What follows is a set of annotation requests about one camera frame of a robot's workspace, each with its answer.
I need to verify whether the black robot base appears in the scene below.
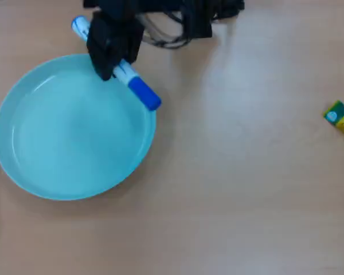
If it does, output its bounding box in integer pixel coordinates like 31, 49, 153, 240
212, 0, 245, 21

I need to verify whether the light blue round plate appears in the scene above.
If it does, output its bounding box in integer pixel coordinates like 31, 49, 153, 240
0, 53, 158, 202

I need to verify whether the green and yellow packet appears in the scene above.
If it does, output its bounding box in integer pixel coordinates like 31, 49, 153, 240
322, 99, 344, 144

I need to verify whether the blue and white marker pen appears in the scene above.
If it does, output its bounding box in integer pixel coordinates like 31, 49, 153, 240
71, 15, 162, 112

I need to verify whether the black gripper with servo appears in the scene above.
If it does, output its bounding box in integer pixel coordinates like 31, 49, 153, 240
87, 10, 146, 82

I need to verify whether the thin black servo wire bundle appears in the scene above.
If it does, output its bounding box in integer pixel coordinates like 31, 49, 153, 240
137, 11, 191, 49

